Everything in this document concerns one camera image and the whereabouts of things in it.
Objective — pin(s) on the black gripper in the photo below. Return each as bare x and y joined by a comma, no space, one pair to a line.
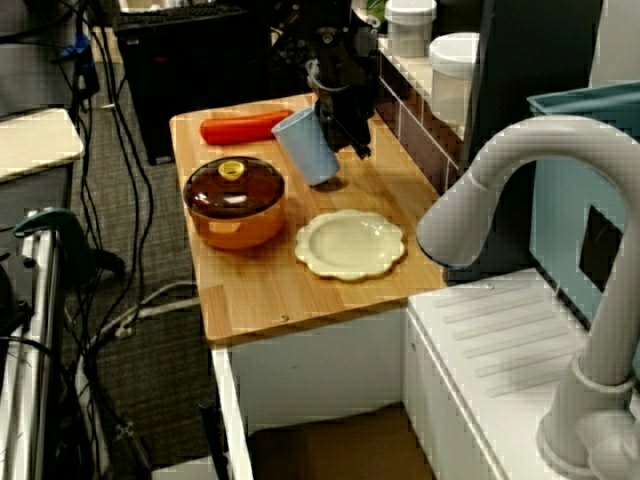
345,80

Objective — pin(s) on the light blue plastic cup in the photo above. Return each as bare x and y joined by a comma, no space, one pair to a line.
312,150

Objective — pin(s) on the red toy sausage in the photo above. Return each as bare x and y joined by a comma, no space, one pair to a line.
240,129

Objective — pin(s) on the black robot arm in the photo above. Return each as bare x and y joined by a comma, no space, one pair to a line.
325,25

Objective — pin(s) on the white lidded canister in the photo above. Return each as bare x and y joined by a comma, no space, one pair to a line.
452,75

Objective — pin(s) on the cream flower-shaped plate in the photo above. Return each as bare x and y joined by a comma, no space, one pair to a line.
350,245

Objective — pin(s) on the white jar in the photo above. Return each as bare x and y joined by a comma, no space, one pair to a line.
410,30

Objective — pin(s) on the brown lid with yellow knob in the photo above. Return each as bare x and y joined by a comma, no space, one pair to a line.
232,187

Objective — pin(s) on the orange toy pot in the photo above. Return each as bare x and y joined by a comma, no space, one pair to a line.
240,227

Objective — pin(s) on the black computer tower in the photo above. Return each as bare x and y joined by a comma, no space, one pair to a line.
200,75

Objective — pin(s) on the black upright panel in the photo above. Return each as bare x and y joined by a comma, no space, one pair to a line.
525,50

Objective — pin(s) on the grey toy faucet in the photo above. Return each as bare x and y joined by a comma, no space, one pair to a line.
550,145

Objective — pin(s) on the teal box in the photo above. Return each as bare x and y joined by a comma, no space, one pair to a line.
560,210

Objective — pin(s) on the white toy kitchen cabinet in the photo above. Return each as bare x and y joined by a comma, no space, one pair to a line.
310,370

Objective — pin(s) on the white toy sink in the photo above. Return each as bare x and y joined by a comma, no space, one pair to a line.
500,340

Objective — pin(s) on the cream board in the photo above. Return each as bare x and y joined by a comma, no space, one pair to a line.
35,140

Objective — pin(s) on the aluminium frame rail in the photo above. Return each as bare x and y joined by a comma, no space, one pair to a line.
40,350

